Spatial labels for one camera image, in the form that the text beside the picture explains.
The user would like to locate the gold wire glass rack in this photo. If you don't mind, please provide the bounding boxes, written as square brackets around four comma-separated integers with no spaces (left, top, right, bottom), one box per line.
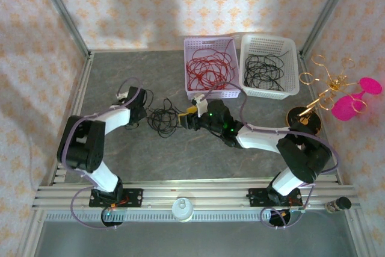
[285,54,368,136]

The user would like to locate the white round plastic cap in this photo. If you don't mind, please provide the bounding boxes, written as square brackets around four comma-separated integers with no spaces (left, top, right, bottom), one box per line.
[171,197,195,224]

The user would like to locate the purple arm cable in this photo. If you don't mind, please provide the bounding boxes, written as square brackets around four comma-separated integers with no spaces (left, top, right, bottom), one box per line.
[203,81,340,230]
[56,76,142,230]

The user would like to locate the white perforated plastic basket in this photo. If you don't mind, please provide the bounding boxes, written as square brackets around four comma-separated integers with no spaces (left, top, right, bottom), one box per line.
[239,34,301,101]

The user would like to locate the aluminium frame leg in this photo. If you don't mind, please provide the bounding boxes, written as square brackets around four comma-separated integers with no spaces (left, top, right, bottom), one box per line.
[342,208,374,257]
[16,208,49,257]

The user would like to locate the black cylindrical bottle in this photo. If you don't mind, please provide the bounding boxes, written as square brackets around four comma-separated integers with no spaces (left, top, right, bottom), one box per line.
[325,196,352,214]

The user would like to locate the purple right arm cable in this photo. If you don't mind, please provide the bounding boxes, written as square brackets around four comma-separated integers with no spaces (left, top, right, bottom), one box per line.
[203,81,340,230]

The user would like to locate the red cable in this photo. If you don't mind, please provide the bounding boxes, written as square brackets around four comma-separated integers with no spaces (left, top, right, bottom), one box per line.
[189,54,236,89]
[186,55,232,91]
[192,39,237,73]
[186,58,229,90]

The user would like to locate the pink plastic wine glass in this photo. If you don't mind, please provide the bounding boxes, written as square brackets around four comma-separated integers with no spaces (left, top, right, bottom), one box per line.
[331,76,383,122]

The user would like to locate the lavender perforated plastic basket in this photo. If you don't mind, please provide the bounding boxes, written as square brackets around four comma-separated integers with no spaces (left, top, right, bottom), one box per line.
[183,36,244,101]

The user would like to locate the aluminium mounting rail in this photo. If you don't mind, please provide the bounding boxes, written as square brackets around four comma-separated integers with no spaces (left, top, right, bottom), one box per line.
[31,179,360,211]

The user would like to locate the slotted grey cable duct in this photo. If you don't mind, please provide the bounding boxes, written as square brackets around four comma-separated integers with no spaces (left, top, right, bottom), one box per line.
[45,210,306,222]

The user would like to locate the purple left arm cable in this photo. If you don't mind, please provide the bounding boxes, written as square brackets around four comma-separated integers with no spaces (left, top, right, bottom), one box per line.
[56,76,142,230]

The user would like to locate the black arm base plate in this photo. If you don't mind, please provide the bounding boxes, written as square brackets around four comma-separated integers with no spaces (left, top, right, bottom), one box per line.
[89,188,144,209]
[248,187,304,209]

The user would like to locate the aluminium frame post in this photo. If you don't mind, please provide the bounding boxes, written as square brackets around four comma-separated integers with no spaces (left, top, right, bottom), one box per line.
[32,0,93,59]
[299,0,359,58]

